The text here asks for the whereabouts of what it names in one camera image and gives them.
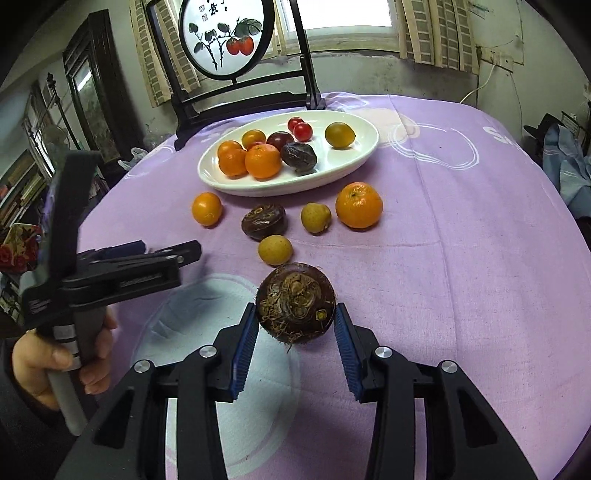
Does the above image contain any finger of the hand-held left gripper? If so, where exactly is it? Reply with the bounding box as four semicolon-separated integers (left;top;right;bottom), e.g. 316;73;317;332
78;240;148;265
60;241;202;305

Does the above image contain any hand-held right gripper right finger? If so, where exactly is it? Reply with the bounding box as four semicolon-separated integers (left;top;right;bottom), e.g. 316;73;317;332
335;302;539;480

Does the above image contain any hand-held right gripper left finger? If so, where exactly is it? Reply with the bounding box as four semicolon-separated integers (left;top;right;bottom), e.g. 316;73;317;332
53;302;260;480

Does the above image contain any dark brown water chestnut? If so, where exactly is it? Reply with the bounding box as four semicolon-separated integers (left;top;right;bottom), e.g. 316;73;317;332
255;262;338;347
281;142;318;175
241;203;287;241

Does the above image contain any mandarin orange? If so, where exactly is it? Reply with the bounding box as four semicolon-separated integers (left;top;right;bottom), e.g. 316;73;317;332
218;150;249;179
335;182;384;230
244;143;283;180

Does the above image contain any dark purple tomato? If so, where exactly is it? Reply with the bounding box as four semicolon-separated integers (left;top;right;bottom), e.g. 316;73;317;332
266;131;296;151

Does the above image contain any white oval plate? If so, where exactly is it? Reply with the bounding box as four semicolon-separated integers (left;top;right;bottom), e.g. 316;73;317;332
198;111;380;198

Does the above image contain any green yellow tomato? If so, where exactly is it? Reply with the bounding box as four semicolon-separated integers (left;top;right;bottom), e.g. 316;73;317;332
324;121;356;150

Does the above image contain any person's left hand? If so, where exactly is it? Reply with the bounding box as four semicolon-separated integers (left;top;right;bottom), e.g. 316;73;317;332
11;307;118;411

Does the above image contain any red floral box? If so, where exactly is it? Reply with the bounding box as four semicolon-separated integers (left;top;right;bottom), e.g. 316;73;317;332
0;224;43;273

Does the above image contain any bookshelf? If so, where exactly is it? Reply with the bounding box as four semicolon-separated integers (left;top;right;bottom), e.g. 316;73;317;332
0;150;51;232

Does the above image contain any white plastic bag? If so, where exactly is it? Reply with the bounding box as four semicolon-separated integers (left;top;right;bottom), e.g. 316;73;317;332
117;147;149;172

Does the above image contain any yellow brown longan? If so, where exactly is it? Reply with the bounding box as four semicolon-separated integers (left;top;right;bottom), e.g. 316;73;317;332
258;234;294;267
301;202;332;234

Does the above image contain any purple printed tablecloth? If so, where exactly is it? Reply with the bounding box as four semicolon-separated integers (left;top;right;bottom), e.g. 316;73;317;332
60;92;591;480

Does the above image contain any dark wooden cabinet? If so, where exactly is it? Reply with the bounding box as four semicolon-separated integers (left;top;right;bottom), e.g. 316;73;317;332
62;9;139;162

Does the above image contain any beige patterned curtain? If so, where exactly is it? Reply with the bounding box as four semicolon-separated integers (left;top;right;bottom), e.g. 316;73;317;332
397;0;481;75
129;0;204;109

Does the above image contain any black framed persimmon painting screen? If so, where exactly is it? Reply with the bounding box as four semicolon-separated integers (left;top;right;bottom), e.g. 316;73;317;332
145;0;340;151

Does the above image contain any blue cloth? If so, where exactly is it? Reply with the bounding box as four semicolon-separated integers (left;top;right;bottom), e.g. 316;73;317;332
540;124;591;208

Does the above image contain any window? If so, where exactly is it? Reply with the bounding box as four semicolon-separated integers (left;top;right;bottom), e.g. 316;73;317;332
272;0;402;54

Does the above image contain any white cable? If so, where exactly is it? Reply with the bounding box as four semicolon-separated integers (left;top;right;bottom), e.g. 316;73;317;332
459;60;498;104

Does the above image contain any wall socket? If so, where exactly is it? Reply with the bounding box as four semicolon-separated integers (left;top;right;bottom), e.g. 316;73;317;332
478;46;515;70

